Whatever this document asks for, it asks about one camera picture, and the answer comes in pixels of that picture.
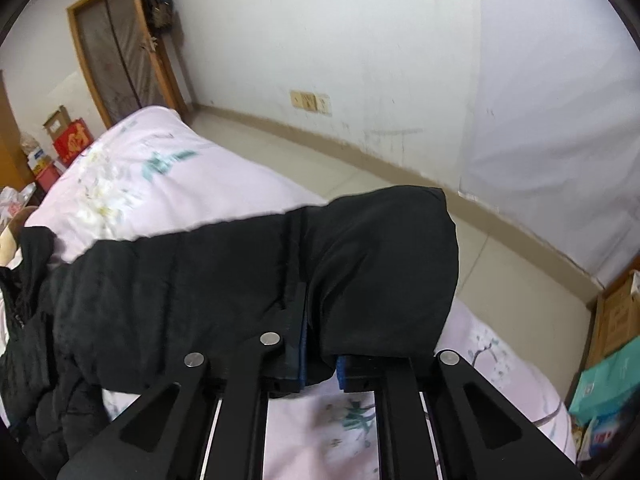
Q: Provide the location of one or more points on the black puffer jacket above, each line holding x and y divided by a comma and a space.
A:
200, 285

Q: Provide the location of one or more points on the red gift box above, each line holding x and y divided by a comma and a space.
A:
72, 142

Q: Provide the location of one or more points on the open cardboard box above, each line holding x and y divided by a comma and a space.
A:
54, 122

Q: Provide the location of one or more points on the teal box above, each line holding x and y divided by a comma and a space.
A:
607, 385

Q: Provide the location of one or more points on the dark hanging bags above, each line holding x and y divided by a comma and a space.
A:
159, 7

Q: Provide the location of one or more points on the red round tin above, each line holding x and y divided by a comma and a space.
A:
49, 177

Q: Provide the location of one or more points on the white plastic bag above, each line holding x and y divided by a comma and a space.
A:
15, 205

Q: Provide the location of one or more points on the brown paw print blanket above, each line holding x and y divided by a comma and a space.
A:
9, 245

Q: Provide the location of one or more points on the white wall socket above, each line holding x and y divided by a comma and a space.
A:
324, 105

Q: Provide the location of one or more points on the wooden framed door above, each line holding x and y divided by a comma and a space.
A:
115, 60

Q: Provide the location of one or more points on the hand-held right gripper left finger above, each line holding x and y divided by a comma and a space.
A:
301, 360

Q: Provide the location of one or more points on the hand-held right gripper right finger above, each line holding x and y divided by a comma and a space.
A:
343, 374

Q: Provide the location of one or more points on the blue and white box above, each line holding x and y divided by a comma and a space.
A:
40, 164

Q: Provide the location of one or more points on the pink floral bedsheet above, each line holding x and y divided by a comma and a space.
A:
225, 185

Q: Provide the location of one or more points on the large brown cardboard box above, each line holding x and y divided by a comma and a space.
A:
617, 320

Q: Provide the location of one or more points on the beige wall socket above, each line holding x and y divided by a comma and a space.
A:
303, 100

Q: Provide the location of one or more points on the blue printed box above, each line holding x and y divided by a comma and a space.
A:
602, 437

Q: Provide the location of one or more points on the wooden wardrobe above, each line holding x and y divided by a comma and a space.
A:
11, 150

